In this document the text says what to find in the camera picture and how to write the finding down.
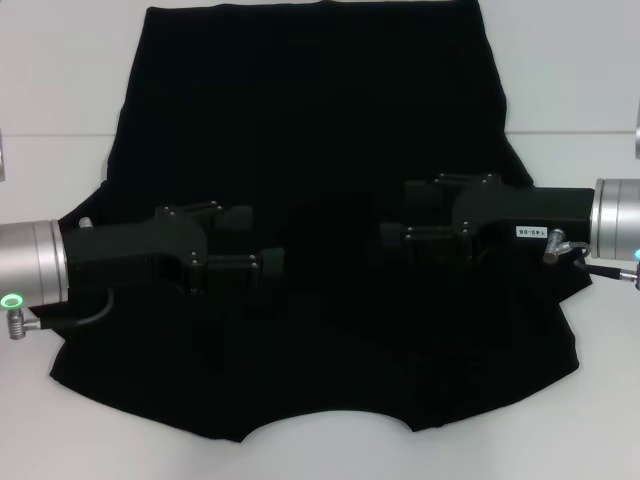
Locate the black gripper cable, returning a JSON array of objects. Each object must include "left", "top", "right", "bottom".
[
  {"left": 2, "top": 287, "right": 117, "bottom": 342},
  {"left": 542, "top": 228, "right": 640, "bottom": 292}
]

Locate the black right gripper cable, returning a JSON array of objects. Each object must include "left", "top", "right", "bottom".
[{"left": 542, "top": 228, "right": 640, "bottom": 292}]

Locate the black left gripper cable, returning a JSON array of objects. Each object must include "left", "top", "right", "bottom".
[{"left": 2, "top": 287, "right": 117, "bottom": 342}]

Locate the black t-shirt with white print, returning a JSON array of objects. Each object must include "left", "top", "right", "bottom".
[{"left": 48, "top": 0, "right": 594, "bottom": 445}]

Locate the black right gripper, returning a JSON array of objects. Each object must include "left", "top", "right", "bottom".
[{"left": 378, "top": 171, "right": 597, "bottom": 262}]

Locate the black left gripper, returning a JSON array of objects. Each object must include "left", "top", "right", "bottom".
[{"left": 57, "top": 198, "right": 287, "bottom": 302}]

